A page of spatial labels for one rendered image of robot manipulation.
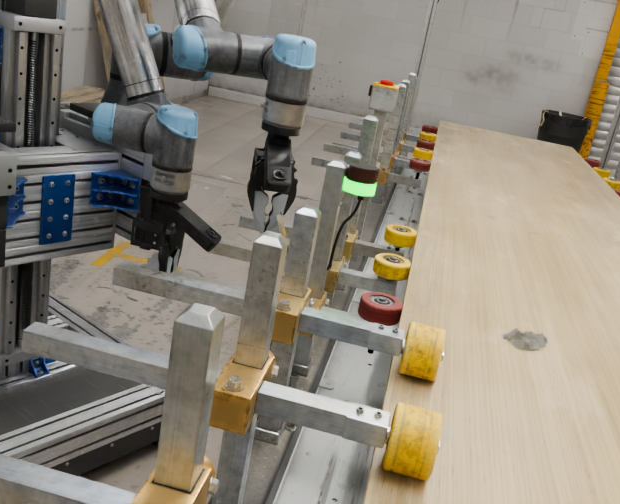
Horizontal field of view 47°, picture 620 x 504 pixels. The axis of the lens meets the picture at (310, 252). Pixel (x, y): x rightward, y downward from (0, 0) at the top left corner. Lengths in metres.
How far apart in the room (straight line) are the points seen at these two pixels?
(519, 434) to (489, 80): 8.42
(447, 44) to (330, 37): 1.45
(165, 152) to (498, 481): 0.79
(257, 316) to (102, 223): 1.15
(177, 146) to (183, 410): 0.75
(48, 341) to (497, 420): 0.61
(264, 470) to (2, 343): 1.11
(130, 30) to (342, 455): 0.90
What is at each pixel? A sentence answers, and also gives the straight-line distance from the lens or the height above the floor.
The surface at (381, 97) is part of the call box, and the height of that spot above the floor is 1.19.
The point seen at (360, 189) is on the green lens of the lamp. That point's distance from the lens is 1.30.
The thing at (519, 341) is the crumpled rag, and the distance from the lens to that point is 1.33.
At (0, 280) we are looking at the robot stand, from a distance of 2.04.
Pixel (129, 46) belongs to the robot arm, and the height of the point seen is 1.26.
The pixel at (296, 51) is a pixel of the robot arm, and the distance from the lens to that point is 1.26.
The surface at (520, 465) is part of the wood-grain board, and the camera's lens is 0.98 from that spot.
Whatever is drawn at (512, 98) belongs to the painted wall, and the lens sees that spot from 9.38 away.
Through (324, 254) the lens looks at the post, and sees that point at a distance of 1.35.
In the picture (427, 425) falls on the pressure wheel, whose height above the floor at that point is 0.98.
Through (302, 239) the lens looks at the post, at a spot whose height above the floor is 1.06.
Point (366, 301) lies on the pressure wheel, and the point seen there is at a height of 0.91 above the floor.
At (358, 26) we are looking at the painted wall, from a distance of 9.34.
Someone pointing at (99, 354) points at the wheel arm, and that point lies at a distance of 0.92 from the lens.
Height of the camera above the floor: 1.40
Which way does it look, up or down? 19 degrees down
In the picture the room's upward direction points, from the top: 11 degrees clockwise
